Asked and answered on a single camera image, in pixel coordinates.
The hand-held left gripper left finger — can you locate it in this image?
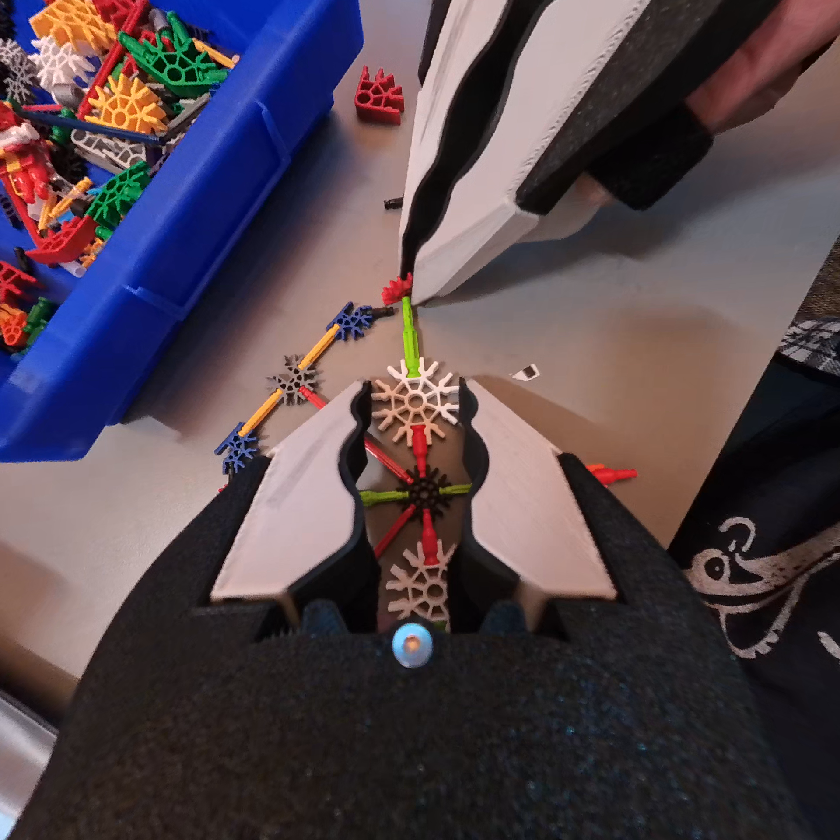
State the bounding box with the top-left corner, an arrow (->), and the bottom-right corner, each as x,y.
210,379 -> 382,629

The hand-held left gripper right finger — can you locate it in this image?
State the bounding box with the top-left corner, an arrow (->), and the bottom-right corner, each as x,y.
453,377 -> 618,631

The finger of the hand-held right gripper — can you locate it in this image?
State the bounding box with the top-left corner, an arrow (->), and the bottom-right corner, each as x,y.
412,0 -> 651,308
399,0 -> 549,278

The colourful toy rod wheel assembly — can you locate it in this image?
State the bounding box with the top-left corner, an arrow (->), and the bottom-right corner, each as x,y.
214,297 -> 639,631

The long red toy rod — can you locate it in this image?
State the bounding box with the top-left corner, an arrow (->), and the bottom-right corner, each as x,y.
298,386 -> 414,485

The short yellow toy rod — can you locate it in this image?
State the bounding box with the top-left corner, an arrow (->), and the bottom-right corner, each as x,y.
301,331 -> 339,370

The blue toy connector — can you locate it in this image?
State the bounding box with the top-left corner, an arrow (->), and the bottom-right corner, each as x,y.
326,302 -> 375,342

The green toy rod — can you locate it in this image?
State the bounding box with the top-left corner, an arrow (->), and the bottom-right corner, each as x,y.
402,297 -> 422,378

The blue plastic bin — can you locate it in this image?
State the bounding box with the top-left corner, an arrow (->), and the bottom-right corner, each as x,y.
0,0 -> 365,463

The pile of toy construction pieces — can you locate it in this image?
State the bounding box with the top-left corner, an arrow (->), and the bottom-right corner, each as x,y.
0,0 -> 240,358

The person's right hand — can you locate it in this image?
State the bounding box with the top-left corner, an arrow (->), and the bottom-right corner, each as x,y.
686,0 -> 840,137

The red toy connector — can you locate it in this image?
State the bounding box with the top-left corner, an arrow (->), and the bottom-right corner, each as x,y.
354,66 -> 404,126

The black printed shirt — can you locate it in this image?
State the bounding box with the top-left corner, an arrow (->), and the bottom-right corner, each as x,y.
666,357 -> 840,840

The plaid flannel shirt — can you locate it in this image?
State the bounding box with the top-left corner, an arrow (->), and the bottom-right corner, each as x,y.
781,318 -> 840,376

